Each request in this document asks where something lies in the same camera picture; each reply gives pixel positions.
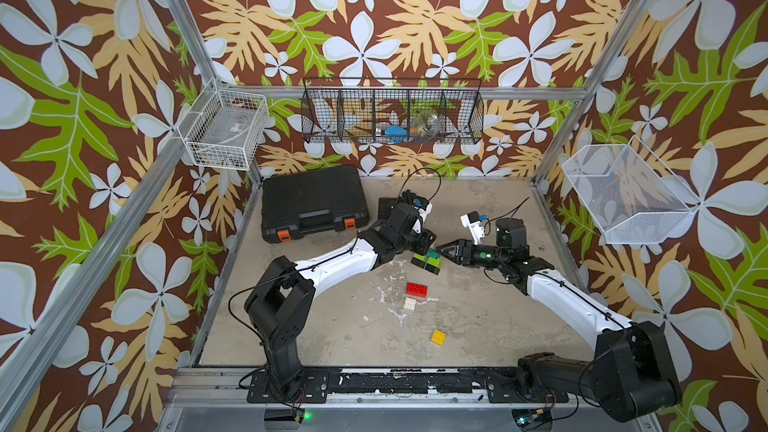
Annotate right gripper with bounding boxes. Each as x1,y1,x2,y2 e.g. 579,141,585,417
436,239,509,272

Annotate white lego brick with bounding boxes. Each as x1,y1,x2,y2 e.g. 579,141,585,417
403,297,417,311

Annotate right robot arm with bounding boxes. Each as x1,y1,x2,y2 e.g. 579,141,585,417
436,212,683,422

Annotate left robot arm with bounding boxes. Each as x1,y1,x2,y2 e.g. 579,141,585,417
244,192,436,401

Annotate red 2x4 lego brick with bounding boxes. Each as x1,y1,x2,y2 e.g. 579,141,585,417
406,282,428,300

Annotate yellow lego brick lower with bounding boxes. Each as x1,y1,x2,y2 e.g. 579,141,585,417
430,329,447,346

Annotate small black box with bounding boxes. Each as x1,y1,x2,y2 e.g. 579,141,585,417
377,197,398,220

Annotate black and green glove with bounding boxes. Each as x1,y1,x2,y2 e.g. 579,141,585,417
400,190,424,208

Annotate black plastic tool case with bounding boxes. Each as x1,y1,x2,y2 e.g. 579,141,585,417
261,165,370,244

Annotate blue object in basket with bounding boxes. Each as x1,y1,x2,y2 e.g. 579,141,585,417
384,125,408,143

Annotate white mesh basket right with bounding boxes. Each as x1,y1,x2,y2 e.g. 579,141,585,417
562,137,695,246

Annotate black wire basket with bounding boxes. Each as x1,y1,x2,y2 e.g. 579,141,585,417
298,77,485,145

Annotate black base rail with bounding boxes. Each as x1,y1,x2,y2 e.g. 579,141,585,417
238,366,568,405

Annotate white wire basket left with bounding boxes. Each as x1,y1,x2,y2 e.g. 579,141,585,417
180,87,270,171

